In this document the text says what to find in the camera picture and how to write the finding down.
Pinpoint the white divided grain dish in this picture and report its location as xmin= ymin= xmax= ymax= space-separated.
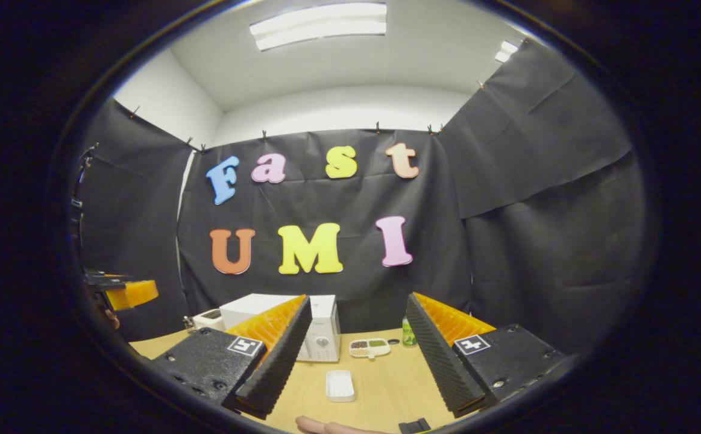
xmin=349 ymin=338 xmax=392 ymax=360

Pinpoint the white toaster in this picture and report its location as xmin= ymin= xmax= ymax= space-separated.
xmin=192 ymin=309 xmax=226 ymax=332

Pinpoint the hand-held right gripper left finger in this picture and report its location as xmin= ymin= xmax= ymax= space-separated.
xmin=148 ymin=294 xmax=313 ymax=421

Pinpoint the large ceiling light panel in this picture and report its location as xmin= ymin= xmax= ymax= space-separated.
xmin=249 ymin=2 xmax=388 ymax=51

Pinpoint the black backdrop cloth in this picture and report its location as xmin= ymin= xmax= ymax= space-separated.
xmin=73 ymin=39 xmax=649 ymax=353

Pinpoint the white microwave oven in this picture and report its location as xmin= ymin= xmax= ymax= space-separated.
xmin=219 ymin=294 xmax=342 ymax=363

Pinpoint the white rectangular dish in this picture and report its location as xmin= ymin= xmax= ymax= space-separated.
xmin=325 ymin=370 xmax=356 ymax=403

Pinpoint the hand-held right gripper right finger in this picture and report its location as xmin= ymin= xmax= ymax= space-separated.
xmin=406 ymin=292 xmax=568 ymax=418

